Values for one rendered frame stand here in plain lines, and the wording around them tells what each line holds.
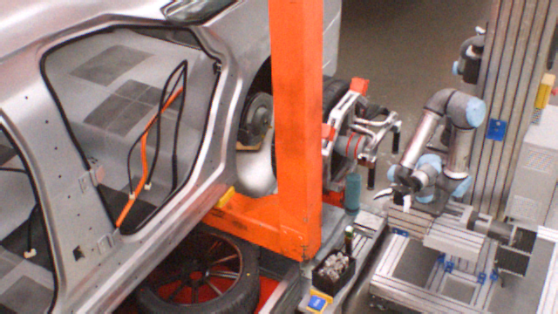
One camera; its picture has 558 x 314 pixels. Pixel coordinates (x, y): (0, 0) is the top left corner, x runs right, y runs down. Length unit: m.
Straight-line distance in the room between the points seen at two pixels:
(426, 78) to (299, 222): 2.87
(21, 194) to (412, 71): 3.58
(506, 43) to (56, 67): 2.58
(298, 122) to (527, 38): 1.00
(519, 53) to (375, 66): 3.06
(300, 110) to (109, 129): 1.25
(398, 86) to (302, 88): 3.02
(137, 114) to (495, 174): 1.89
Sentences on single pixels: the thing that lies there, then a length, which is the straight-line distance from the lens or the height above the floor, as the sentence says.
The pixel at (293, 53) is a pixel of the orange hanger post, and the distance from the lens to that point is 2.61.
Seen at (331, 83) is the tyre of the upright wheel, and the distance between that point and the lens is 3.49.
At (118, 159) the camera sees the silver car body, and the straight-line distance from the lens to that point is 3.63.
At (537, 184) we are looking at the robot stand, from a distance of 3.25.
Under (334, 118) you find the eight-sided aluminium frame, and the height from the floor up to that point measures 1.10.
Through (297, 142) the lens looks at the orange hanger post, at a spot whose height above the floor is 1.30.
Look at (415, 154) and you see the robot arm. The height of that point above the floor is 1.22.
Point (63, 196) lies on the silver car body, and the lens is 2.53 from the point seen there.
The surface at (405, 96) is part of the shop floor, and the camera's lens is 5.52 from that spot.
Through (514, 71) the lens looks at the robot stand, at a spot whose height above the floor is 1.54.
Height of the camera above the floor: 3.06
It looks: 39 degrees down
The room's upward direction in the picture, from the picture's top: 3 degrees counter-clockwise
